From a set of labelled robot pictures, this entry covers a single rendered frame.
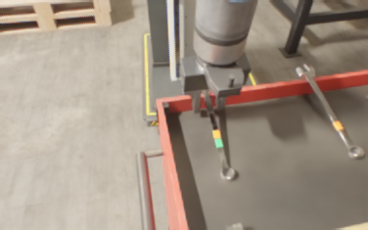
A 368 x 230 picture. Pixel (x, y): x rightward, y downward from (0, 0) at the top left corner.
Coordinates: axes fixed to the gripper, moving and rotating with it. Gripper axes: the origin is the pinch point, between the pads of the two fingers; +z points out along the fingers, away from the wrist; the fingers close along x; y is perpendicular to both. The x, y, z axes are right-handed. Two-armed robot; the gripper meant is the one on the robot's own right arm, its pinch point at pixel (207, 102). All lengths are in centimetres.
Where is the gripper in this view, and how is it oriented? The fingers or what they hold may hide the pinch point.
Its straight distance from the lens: 64.3
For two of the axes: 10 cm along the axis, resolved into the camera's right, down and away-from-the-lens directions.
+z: -0.3, 5.4, 8.4
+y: -1.7, -8.3, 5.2
